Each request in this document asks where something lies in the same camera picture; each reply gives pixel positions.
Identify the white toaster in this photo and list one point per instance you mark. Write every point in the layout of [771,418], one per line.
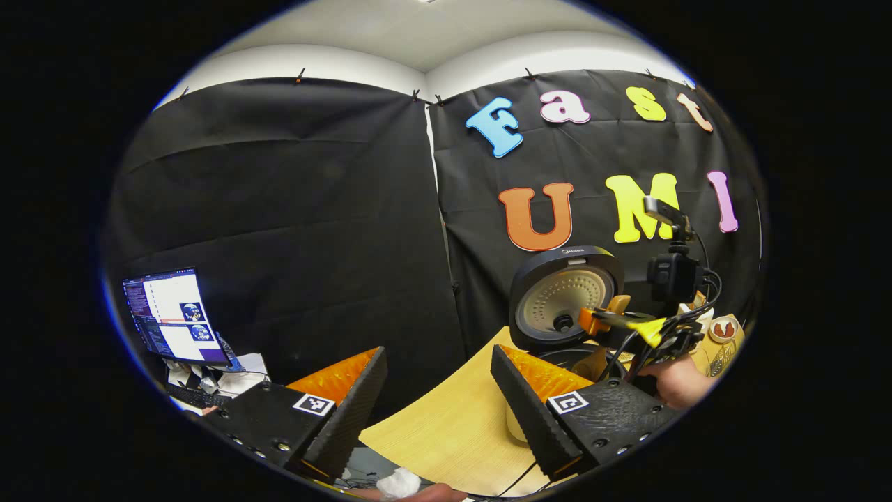
[705,319]

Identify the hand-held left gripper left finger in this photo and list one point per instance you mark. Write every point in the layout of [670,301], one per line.
[348,418]

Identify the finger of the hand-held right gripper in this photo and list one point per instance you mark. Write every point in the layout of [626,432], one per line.
[620,322]
[613,307]

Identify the white papers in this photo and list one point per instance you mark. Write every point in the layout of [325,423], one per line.
[244,369]

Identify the white tissue wad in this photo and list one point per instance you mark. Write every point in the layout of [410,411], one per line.
[398,483]

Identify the wooden spoon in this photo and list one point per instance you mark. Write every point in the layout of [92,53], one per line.
[591,362]

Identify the dark lidded rice cooker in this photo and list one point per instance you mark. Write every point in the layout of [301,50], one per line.
[550,300]

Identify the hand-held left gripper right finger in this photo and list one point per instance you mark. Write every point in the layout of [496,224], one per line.
[529,418]

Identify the white plate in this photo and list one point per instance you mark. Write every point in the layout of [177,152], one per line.
[725,329]

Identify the open laptop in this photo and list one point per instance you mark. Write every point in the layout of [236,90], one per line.
[174,317]

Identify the black backdrop cloth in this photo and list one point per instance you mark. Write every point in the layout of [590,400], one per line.
[293,209]

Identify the black keyboard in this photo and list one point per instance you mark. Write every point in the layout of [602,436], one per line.
[191,396]

